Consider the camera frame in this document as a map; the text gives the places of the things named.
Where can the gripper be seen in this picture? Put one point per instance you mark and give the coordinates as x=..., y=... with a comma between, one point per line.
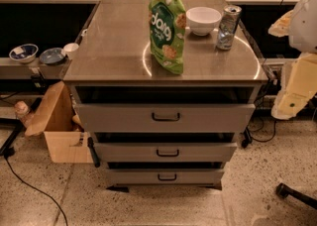
x=306, y=27

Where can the grey drawer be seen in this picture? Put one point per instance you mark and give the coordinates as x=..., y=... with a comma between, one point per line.
x=133, y=109
x=165, y=148
x=205, y=174

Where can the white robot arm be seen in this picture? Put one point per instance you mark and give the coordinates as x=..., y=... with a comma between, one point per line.
x=300, y=25

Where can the grey metal drawer cabinet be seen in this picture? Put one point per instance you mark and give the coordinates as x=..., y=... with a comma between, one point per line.
x=116, y=52

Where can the grey bottom drawer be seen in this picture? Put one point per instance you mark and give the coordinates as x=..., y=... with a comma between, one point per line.
x=205, y=174

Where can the grey top drawer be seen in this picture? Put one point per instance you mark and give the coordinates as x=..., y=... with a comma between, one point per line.
x=133, y=109

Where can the silver drink can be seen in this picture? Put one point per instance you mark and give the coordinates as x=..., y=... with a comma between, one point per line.
x=228, y=26

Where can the black chair leg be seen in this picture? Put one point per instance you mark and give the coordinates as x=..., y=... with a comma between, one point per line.
x=283, y=190

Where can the green snack bag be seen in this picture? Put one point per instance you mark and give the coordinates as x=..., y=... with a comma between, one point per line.
x=167, y=21

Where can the small white cup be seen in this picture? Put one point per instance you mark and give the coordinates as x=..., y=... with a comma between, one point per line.
x=71, y=49

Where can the wooden box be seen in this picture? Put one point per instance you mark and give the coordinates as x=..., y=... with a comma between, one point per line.
x=53, y=119

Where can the blue grey plate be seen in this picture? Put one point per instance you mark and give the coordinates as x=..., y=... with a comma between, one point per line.
x=52, y=56

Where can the grey side shelf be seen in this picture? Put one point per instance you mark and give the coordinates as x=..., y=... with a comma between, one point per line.
x=10, y=69

